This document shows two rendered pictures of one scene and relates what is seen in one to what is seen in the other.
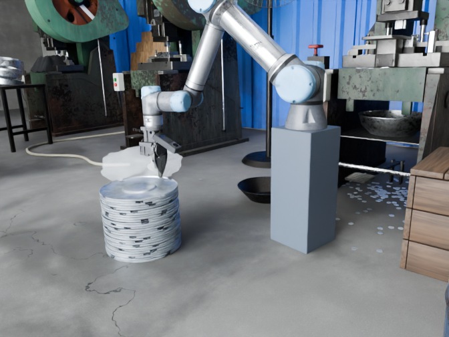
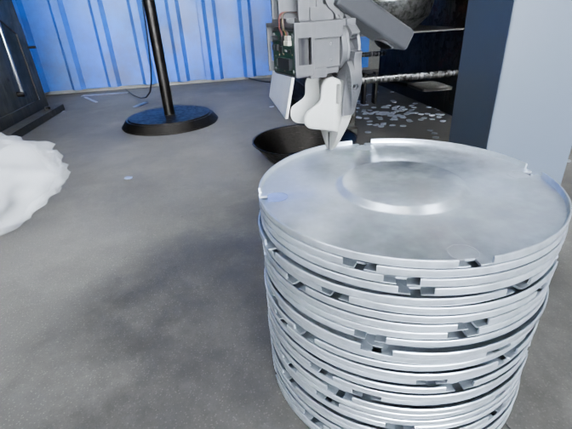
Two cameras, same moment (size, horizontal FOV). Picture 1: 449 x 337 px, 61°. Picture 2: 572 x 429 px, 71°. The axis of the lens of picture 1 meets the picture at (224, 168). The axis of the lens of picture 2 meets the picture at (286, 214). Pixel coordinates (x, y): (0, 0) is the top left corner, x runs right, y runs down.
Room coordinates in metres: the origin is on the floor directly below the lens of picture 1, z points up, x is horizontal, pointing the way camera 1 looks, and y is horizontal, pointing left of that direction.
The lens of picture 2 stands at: (1.23, 0.69, 0.40)
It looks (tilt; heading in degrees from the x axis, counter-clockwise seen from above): 27 degrees down; 309
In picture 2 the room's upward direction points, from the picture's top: 3 degrees counter-clockwise
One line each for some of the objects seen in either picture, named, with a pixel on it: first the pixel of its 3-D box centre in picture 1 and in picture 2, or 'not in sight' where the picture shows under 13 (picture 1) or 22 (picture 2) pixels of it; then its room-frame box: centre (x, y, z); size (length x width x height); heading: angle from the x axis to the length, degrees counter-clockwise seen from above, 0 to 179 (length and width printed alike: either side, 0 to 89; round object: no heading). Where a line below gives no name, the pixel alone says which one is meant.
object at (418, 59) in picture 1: (397, 60); not in sight; (1.96, -0.87, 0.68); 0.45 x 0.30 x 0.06; 48
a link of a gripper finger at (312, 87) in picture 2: (158, 165); (311, 112); (1.52, 0.27, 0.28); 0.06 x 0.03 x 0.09; 64
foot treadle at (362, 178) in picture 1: (378, 170); (397, 82); (1.86, -0.78, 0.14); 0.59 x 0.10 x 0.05; 138
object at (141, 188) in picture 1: (139, 187); (400, 183); (1.38, 0.32, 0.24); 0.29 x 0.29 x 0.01
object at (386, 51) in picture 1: (385, 51); not in sight; (1.83, -0.76, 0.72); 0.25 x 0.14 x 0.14; 138
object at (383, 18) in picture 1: (401, 20); not in sight; (1.96, -0.88, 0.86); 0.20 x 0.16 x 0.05; 48
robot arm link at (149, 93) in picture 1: (152, 100); not in sight; (1.50, 0.27, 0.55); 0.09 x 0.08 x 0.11; 66
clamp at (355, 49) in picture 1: (365, 45); not in sight; (2.07, -0.75, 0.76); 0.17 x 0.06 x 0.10; 48
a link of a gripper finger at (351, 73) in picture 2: (156, 157); (343, 76); (1.48, 0.27, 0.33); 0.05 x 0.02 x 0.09; 154
